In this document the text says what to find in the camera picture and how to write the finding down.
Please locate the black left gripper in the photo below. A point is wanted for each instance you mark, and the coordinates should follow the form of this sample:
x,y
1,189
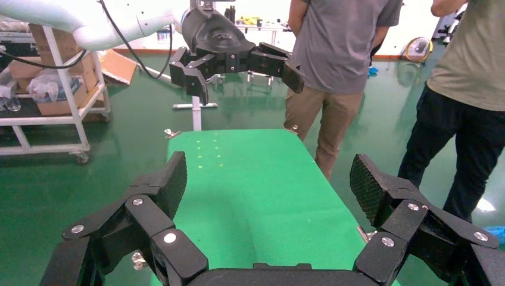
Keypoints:
x,y
217,35

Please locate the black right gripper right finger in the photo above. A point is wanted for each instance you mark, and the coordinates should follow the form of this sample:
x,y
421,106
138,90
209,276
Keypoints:
x,y
418,229

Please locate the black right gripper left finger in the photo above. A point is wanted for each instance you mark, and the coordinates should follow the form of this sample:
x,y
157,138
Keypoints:
x,y
118,229

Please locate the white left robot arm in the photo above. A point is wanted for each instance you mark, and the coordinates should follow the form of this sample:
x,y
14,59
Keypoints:
x,y
47,14

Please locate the flat cardboard sheet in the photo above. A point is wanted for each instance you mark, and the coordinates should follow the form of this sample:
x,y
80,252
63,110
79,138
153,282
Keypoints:
x,y
118,67

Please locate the brown cardboard storage box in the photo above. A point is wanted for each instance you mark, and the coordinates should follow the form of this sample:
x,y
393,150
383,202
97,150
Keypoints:
x,y
71,43
59,107
23,69

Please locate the white background table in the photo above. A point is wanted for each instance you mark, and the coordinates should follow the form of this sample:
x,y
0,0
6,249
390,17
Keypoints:
x,y
262,28

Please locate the yellow item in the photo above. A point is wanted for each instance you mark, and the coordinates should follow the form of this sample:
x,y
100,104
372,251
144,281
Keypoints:
x,y
249,19

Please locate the black bottle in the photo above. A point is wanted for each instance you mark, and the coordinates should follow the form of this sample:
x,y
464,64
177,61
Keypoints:
x,y
231,14

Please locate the white metal table foot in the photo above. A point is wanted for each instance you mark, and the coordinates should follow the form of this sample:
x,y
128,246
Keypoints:
x,y
196,114

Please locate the blue shoe cover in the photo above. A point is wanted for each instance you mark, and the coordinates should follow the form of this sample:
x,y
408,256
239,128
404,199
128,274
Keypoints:
x,y
495,233

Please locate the person in khaki trousers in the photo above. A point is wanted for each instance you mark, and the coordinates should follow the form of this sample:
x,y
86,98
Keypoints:
x,y
339,47

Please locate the green table cloth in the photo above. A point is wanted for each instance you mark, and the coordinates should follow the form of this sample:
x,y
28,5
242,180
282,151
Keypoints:
x,y
256,197

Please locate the white metal shelf cart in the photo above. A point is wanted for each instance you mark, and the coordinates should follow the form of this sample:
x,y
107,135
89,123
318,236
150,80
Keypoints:
x,y
39,121

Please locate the clear plastic bag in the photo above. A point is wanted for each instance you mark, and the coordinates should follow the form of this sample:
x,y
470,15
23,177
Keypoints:
x,y
47,85

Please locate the person olive shirt black trousers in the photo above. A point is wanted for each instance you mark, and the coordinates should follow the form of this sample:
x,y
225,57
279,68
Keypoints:
x,y
469,71

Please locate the yellow floor fan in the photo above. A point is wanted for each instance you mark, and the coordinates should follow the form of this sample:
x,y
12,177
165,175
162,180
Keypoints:
x,y
418,49

